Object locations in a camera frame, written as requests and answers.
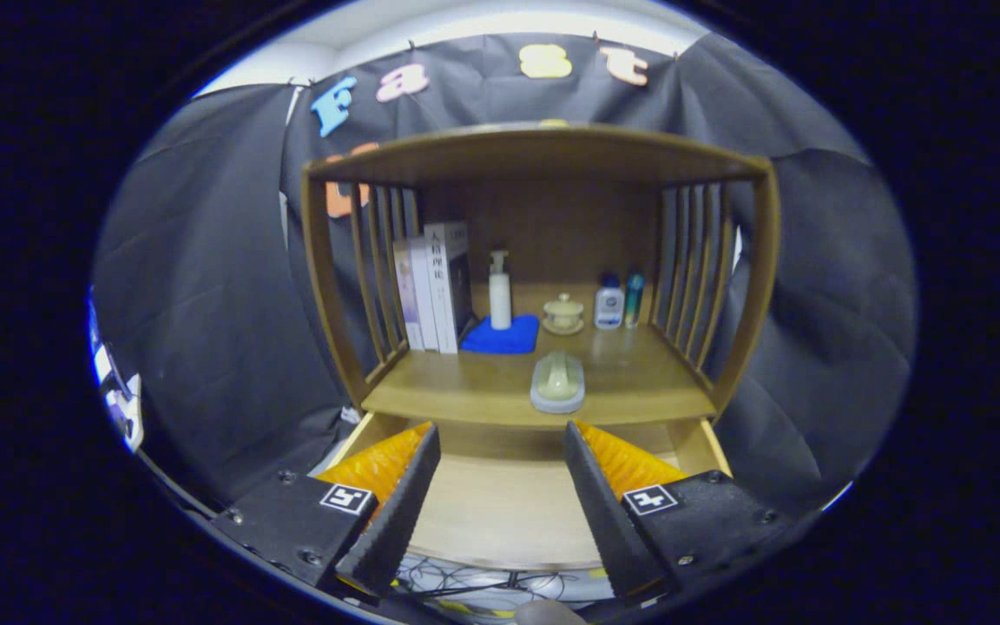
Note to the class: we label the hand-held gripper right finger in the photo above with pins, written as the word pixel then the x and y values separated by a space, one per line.
pixel 608 521

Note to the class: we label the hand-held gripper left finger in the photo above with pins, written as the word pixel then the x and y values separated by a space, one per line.
pixel 396 521

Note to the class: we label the wooden drawer with black knob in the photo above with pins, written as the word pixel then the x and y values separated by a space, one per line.
pixel 500 512

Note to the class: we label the pale green scrub brush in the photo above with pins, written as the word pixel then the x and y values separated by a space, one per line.
pixel 557 382

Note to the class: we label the wooden countertop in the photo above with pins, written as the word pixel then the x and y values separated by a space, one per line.
pixel 465 391

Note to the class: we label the wooden cabinet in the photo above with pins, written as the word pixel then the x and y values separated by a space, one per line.
pixel 543 156

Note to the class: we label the blue folded cloth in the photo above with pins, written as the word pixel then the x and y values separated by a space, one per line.
pixel 500 338

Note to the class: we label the beige ceramic lidded cup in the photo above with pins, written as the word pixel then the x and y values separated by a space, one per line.
pixel 563 314

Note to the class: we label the white bottle with blue cap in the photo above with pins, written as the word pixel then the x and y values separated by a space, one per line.
pixel 608 305

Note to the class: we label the teal slim bottle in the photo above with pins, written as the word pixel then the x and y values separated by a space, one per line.
pixel 634 299

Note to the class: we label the thin pale purple book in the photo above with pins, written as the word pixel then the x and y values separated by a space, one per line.
pixel 404 295

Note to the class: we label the thin white book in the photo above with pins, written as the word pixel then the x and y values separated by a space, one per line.
pixel 424 295

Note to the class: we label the white pump bottle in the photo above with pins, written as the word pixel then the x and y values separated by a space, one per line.
pixel 500 299

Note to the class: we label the thick white and black book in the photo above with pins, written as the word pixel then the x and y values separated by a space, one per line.
pixel 448 278

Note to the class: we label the black backdrop cloth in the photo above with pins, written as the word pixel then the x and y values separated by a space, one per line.
pixel 205 304

